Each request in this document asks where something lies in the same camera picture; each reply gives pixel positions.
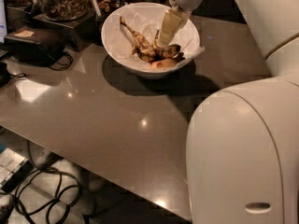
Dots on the white bowl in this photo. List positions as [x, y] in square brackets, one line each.
[118, 47]

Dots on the glass jar of nuts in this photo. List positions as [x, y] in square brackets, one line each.
[63, 10]

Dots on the long spotted banana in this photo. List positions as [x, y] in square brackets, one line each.
[142, 47]

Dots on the dark metal stand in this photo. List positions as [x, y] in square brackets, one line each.
[78, 34]

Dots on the white power strip box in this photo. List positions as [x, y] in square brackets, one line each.
[13, 169]

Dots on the orange fruit piece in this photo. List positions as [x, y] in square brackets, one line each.
[162, 64]

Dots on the dark ripe banana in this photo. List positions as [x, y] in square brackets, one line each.
[171, 51]

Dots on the black box device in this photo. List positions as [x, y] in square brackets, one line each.
[40, 47]

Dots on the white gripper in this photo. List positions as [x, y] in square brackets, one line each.
[173, 18]

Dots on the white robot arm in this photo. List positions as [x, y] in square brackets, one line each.
[242, 147]

